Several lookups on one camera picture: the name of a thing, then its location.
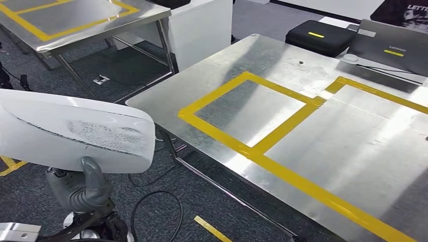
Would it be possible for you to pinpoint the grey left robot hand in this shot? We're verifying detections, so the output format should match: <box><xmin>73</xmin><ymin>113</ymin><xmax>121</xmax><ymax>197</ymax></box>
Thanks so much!
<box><xmin>45</xmin><ymin>156</ymin><xmax>114</xmax><ymax>213</ymax></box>

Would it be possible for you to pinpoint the white plastic car part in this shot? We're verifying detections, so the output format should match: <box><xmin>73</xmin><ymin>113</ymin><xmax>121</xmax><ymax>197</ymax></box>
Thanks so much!
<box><xmin>0</xmin><ymin>88</ymin><xmax>156</xmax><ymax>174</ymax></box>

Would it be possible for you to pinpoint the yellow workbench tape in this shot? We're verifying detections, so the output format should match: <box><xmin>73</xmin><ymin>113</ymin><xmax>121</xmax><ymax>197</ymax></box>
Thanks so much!
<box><xmin>177</xmin><ymin>71</ymin><xmax>428</xmax><ymax>242</ymax></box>

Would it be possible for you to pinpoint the stainless steel workbench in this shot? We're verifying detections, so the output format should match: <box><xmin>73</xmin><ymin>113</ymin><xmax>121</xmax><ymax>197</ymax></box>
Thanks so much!
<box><xmin>125</xmin><ymin>33</ymin><xmax>428</xmax><ymax>242</ymax></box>

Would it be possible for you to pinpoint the yellow floor tape outline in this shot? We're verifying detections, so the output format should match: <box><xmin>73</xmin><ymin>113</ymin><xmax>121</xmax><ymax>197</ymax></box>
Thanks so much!
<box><xmin>194</xmin><ymin>215</ymin><xmax>233</xmax><ymax>242</ymax></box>

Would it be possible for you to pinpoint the stainless steel table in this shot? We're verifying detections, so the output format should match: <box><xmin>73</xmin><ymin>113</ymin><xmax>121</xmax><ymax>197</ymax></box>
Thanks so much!
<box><xmin>0</xmin><ymin>0</ymin><xmax>176</xmax><ymax>104</ymax></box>

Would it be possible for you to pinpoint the white cabinet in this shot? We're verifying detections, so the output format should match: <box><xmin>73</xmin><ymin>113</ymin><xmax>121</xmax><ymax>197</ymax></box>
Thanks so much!
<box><xmin>114</xmin><ymin>0</ymin><xmax>234</xmax><ymax>73</ymax></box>

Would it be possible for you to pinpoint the black hard case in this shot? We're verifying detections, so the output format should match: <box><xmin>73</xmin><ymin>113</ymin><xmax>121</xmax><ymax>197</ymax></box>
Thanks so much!
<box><xmin>285</xmin><ymin>20</ymin><xmax>357</xmax><ymax>58</ymax></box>

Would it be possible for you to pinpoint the grey laptop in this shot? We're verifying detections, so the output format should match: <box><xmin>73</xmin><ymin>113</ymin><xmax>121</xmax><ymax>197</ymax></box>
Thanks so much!
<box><xmin>347</xmin><ymin>19</ymin><xmax>428</xmax><ymax>76</ymax></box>

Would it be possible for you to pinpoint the person in black shirt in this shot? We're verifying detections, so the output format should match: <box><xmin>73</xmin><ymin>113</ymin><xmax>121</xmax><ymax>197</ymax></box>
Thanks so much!
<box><xmin>369</xmin><ymin>0</ymin><xmax>428</xmax><ymax>33</ymax></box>

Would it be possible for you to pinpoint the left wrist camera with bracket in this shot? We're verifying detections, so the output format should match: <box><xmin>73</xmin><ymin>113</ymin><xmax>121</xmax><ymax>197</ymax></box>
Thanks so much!
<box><xmin>0</xmin><ymin>200</ymin><xmax>129</xmax><ymax>242</ymax></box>

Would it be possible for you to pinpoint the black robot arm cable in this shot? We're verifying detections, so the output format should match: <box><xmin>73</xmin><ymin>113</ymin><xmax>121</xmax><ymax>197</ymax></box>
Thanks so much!
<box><xmin>128</xmin><ymin>190</ymin><xmax>184</xmax><ymax>242</ymax></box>

